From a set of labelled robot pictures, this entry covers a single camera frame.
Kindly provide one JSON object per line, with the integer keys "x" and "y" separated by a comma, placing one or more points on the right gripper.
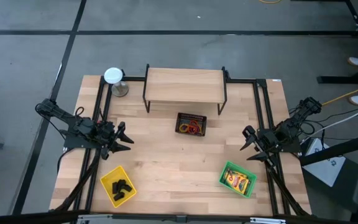
{"x": 269, "y": 140}

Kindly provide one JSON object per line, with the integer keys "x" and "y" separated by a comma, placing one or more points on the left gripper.
{"x": 109, "y": 133}

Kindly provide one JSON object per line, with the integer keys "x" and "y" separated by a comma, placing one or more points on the green plastic mesh basket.
{"x": 231, "y": 165}

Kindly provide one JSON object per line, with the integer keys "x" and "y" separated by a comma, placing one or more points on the yellow green crayon box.
{"x": 238, "y": 183}

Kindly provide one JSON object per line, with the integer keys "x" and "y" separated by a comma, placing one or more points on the black binder clip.
{"x": 115, "y": 187}
{"x": 122, "y": 184}
{"x": 127, "y": 188}
{"x": 119, "y": 196}

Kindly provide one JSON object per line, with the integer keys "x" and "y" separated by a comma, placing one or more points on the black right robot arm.
{"x": 294, "y": 124}

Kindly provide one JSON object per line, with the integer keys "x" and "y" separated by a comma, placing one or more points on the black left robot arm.
{"x": 82, "y": 129}

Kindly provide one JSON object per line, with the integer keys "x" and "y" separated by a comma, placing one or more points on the black desk base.
{"x": 337, "y": 80}

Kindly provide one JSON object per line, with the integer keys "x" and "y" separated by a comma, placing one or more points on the yellow plastic mesh basket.
{"x": 107, "y": 181}

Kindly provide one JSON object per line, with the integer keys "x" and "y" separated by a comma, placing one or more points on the black plastic mesh basket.
{"x": 197, "y": 117}

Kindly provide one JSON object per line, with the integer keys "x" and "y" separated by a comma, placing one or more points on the white mushroom lamp brass base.
{"x": 113, "y": 75}

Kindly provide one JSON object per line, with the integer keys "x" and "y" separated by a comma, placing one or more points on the white box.
{"x": 325, "y": 168}

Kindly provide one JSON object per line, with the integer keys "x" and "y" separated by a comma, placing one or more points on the black diagonal bar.
{"x": 337, "y": 149}

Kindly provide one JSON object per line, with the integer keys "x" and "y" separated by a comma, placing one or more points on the wooden riser shelf black legs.
{"x": 183, "y": 84}

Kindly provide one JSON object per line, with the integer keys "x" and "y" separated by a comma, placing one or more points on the black aluminium table frame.
{"x": 134, "y": 78}

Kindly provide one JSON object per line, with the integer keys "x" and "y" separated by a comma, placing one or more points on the black front rail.
{"x": 179, "y": 218}

